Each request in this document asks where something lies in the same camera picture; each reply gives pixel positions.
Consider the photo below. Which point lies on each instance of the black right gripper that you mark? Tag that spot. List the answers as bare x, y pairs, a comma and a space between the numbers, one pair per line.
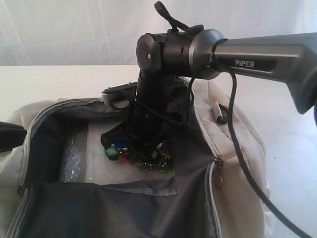
147, 122

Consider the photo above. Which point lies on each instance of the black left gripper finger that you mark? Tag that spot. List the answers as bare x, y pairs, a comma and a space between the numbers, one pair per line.
11, 136

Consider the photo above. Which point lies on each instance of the bunch of colourful key tags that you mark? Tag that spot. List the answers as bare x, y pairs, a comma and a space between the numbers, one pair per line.
160, 159

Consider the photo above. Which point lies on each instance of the cream white fabric bag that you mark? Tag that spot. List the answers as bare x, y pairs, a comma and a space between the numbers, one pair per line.
208, 197

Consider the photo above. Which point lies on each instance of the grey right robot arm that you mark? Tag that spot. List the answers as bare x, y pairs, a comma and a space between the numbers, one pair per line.
162, 58

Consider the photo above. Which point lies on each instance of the clear plastic wrapped packet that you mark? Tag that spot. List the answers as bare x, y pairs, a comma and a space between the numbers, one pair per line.
84, 159

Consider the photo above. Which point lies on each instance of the white backdrop curtain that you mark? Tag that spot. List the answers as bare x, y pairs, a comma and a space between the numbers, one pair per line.
105, 32

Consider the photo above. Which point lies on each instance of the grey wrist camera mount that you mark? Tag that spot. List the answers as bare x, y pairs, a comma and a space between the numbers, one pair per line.
119, 97

